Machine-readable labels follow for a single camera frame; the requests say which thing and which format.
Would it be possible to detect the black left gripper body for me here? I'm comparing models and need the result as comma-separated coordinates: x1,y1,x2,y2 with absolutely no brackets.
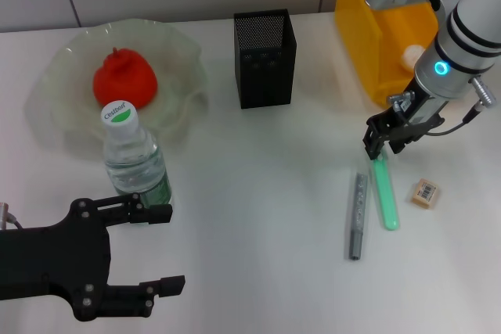
0,196,115,322

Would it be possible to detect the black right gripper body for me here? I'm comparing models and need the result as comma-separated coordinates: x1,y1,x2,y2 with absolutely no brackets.
366,84,450,142

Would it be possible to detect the mint green pen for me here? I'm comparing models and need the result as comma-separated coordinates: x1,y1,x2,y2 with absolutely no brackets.
369,152,401,232

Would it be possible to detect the white paper ball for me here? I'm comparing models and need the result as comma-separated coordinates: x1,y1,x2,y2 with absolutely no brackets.
398,45,427,74

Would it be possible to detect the clear water bottle green label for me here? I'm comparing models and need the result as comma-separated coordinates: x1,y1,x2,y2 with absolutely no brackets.
100,99,174,210

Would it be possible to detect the red fruit-shaped toy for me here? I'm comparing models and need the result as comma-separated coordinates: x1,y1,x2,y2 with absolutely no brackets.
92,47,159,110

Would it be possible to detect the beige eraser with barcode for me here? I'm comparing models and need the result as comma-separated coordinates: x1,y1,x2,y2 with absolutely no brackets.
409,178,441,209

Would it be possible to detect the grey glitter pen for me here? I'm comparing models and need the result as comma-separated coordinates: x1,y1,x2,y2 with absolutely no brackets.
348,171,369,261

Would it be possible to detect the black mesh pen holder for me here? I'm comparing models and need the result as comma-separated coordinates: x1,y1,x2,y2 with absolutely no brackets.
233,9,297,110

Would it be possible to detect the clear wavy glass fruit plate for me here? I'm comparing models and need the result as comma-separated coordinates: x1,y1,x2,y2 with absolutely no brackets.
24,17,209,156

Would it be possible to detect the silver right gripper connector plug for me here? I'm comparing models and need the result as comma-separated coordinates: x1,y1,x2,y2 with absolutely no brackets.
386,90,416,112

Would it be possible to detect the yellow plastic storage bin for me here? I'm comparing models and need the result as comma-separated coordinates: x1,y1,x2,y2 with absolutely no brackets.
333,0,473,110

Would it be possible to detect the right arm cable with plug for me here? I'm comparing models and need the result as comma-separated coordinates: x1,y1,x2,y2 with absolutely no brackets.
428,75,501,138

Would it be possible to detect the arm cable with plug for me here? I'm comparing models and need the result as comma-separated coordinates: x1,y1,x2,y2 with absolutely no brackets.
428,75,501,138
0,201,25,231

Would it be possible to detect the left arm cable with plug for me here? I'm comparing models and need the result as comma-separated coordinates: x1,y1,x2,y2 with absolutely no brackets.
0,201,25,231

